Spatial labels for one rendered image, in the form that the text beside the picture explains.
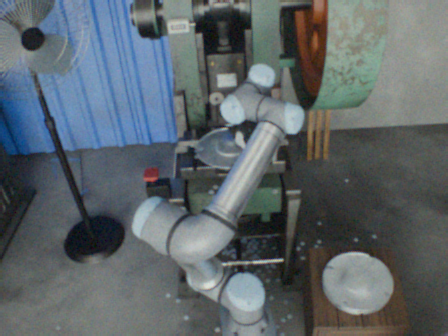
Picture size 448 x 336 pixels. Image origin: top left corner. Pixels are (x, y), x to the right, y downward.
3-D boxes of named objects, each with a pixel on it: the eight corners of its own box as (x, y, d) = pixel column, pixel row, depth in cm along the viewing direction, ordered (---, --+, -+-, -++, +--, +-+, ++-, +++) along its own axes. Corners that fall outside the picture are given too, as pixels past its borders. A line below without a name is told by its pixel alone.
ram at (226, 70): (248, 123, 156) (246, 53, 138) (211, 126, 157) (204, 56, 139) (245, 103, 170) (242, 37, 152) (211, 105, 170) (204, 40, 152)
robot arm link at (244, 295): (251, 330, 122) (250, 308, 113) (218, 310, 128) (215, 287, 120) (271, 304, 129) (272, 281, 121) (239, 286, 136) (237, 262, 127)
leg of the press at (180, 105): (200, 298, 196) (173, 155, 141) (178, 299, 196) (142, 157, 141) (202, 183, 269) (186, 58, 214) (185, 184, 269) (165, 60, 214)
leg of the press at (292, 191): (304, 290, 195) (321, 144, 140) (282, 292, 195) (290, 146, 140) (280, 177, 268) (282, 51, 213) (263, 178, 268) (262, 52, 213)
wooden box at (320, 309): (389, 364, 158) (411, 325, 137) (306, 365, 162) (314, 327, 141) (376, 291, 189) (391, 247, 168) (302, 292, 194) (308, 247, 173)
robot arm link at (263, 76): (243, 71, 107) (259, 57, 112) (236, 98, 117) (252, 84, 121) (266, 85, 106) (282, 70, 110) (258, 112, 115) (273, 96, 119)
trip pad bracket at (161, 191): (175, 219, 169) (168, 184, 157) (153, 220, 169) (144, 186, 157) (176, 209, 174) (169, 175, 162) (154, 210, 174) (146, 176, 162)
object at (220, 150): (197, 131, 175) (197, 129, 175) (262, 126, 174) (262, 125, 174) (195, 171, 152) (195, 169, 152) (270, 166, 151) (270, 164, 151)
